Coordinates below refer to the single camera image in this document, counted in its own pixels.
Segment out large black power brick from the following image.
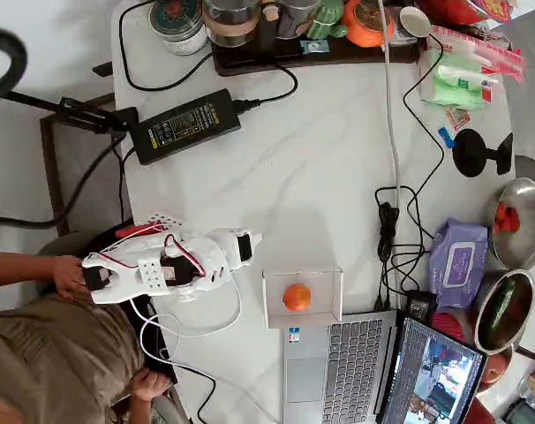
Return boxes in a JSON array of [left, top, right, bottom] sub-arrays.
[[129, 87, 243, 166]]

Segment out glass jar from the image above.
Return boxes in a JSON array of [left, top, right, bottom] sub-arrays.
[[202, 0, 260, 49]]

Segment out steel bowl with cucumber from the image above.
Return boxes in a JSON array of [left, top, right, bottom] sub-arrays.
[[472, 268, 535, 356]]

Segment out steel bowl with strawberries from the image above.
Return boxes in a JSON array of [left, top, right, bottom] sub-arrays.
[[486, 177, 535, 271]]

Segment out green cactus figure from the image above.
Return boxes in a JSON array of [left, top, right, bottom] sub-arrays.
[[305, 0, 350, 41]]

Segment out round tin blue lid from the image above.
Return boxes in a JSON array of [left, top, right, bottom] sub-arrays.
[[147, 0, 209, 57]]

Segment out green tissue pack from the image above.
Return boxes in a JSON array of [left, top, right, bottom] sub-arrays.
[[418, 47, 496, 111]]

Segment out dark wooden chair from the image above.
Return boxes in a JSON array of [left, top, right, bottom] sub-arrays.
[[39, 60, 139, 238]]

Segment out red white card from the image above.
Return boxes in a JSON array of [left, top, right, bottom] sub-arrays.
[[443, 105, 472, 133]]

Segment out white cardboard box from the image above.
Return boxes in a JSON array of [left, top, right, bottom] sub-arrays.
[[261, 263, 344, 329]]

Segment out small teal packet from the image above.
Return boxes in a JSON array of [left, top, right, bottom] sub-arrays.
[[299, 38, 330, 56]]

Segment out bundled black cable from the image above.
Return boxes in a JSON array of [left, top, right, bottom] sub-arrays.
[[376, 201, 401, 266]]

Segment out person right hand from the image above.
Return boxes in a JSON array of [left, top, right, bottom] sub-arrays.
[[129, 368, 172, 402]]

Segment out red strawberries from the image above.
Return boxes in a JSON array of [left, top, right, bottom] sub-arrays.
[[493, 201, 522, 235]]

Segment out black power cord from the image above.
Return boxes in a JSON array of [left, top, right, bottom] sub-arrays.
[[118, 0, 299, 112]]

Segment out small black power adapter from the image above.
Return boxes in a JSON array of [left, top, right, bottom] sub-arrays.
[[405, 289, 437, 322]]

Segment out white cup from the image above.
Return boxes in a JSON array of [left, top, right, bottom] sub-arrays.
[[398, 5, 433, 38]]

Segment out black round stand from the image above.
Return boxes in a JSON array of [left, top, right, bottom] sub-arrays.
[[451, 127, 515, 179]]

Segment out grey cup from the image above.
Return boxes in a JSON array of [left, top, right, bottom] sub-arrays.
[[275, 0, 320, 40]]

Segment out small wooden figure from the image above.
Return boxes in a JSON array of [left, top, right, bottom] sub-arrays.
[[260, 0, 281, 22]]

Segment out thin white cable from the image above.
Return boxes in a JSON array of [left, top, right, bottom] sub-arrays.
[[124, 273, 246, 367]]

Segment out thin black looped cable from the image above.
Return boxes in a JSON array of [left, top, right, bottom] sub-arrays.
[[373, 33, 446, 313]]

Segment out black ring holder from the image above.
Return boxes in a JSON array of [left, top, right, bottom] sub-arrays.
[[0, 27, 29, 106]]

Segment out blue plastic bag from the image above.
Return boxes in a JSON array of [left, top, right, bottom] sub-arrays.
[[427, 217, 490, 311]]

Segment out orange fruit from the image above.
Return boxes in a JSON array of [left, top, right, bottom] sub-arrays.
[[282, 283, 313, 313]]

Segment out green cucumber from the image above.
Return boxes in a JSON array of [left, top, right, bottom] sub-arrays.
[[486, 277, 516, 337]]

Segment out red apple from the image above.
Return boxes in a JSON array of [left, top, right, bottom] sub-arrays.
[[481, 348, 511, 388]]

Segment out person left forearm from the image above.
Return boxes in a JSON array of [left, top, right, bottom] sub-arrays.
[[0, 251, 59, 284]]

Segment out white controller board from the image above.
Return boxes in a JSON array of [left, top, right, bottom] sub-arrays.
[[143, 211, 183, 227]]

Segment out dark wooden tray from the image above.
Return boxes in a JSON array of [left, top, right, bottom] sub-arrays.
[[211, 33, 424, 78]]

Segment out orange pot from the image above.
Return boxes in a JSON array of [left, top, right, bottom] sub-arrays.
[[340, 0, 396, 49]]

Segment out red bag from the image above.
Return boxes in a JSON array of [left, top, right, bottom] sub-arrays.
[[415, 0, 515, 27]]

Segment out silver laptop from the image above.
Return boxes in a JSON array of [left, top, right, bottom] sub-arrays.
[[281, 308, 489, 424]]

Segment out person left hand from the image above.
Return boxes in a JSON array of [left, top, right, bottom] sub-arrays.
[[51, 254, 92, 301]]

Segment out red knitted pouch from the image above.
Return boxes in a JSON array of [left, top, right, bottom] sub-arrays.
[[430, 311, 471, 345]]

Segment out black clamp bracket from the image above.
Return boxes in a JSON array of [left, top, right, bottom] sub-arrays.
[[6, 90, 139, 134]]

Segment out thick white cable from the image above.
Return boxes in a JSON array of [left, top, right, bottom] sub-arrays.
[[376, 0, 404, 208]]

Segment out pink plastic package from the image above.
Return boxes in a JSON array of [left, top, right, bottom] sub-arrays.
[[429, 24, 528, 85]]

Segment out person torso olive clothes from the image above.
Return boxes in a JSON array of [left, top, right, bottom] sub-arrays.
[[0, 293, 147, 424]]

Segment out thin black power lead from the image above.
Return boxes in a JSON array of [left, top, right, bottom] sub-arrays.
[[117, 145, 139, 226]]

